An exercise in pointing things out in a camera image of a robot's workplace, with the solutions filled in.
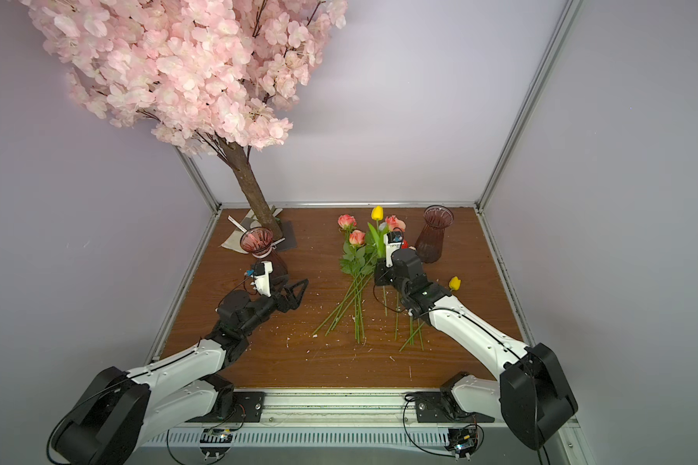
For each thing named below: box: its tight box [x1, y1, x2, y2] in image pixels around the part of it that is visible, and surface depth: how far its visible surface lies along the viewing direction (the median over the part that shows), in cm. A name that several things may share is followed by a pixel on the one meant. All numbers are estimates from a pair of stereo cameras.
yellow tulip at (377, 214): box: [367, 205, 387, 258], surface depth 85 cm
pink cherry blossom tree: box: [20, 0, 349, 240], surface depth 51 cm
